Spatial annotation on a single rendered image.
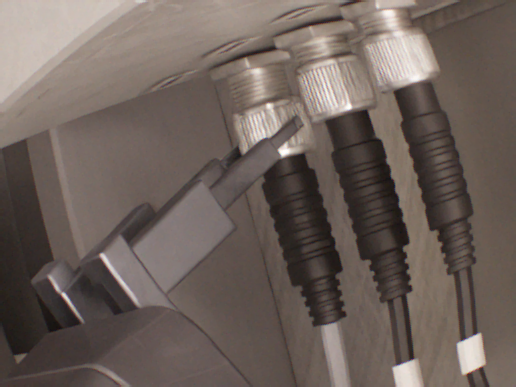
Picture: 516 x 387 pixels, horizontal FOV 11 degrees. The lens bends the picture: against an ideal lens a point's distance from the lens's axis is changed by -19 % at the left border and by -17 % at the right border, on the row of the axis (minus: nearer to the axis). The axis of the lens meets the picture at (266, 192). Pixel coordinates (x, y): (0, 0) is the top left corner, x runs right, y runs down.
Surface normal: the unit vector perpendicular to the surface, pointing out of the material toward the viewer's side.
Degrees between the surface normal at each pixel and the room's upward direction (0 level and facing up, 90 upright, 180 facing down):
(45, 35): 90
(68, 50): 119
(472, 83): 90
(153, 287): 44
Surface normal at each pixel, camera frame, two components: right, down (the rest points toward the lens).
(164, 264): 0.54, -0.21
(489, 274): -0.88, 0.25
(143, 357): 0.12, -0.61
